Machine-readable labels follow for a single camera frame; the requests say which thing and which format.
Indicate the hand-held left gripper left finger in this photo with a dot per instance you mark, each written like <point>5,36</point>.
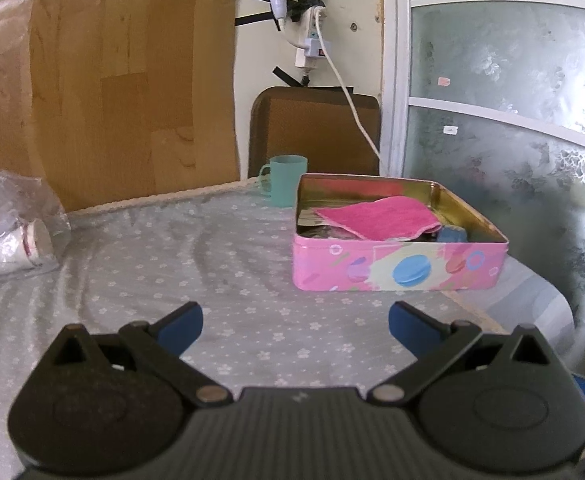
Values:
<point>182,324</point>

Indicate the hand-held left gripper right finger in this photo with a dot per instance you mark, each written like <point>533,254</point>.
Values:
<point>412,326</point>

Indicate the pink floral tin box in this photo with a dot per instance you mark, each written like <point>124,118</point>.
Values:
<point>402,265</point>

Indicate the blue sponge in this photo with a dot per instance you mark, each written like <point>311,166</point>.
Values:
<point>452,235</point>

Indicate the pink cloth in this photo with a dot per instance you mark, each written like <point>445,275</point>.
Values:
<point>377,215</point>

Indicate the grey floral bed sheet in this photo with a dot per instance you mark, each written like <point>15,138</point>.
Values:
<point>222,270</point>

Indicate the white paper cup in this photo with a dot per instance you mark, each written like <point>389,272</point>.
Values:
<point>37,242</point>

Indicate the teal plastic mug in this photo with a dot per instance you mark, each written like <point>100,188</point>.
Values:
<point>287,180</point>

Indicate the clear plastic bag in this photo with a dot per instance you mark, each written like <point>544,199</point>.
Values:
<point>12,220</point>

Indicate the brown folding chair back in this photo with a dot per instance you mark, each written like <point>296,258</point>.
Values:
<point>317,130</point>

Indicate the frosted glass sliding door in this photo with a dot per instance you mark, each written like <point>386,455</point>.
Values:
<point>497,110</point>

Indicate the brown cardboard sheet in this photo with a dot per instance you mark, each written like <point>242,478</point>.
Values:
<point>112,85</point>

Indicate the white power adapter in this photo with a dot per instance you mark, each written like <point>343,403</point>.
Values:
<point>313,40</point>

